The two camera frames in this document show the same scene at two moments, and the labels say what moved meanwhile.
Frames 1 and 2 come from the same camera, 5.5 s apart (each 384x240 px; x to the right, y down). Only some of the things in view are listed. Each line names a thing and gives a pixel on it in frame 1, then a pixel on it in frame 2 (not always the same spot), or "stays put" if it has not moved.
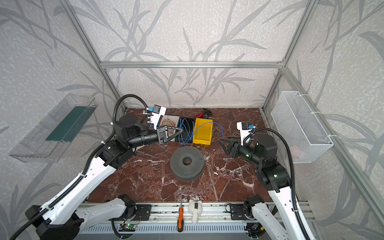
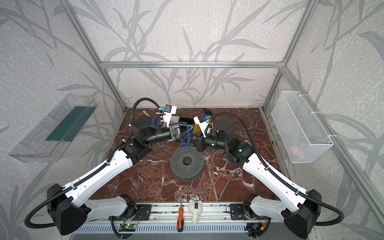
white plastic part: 195,208 stays put
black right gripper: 235,148 to 198,142
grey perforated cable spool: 187,173 stays put
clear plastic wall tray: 45,143 stays put
